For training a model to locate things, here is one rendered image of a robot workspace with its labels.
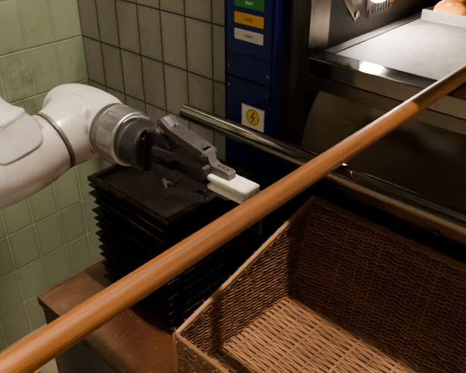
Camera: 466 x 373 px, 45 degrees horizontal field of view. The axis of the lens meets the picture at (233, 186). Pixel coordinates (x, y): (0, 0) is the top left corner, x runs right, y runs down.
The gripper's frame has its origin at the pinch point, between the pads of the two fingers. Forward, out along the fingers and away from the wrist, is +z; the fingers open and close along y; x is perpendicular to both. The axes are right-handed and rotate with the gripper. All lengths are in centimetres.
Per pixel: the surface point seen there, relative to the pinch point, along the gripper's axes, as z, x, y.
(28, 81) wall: -116, -33, 24
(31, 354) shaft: 6.9, 34.3, -0.8
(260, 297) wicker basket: -20, -32, 54
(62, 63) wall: -116, -46, 21
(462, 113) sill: 10, -54, 4
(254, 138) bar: -10.0, -16.5, 2.3
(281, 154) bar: -4.1, -16.2, 3.0
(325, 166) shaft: 7.0, -11.5, -1.0
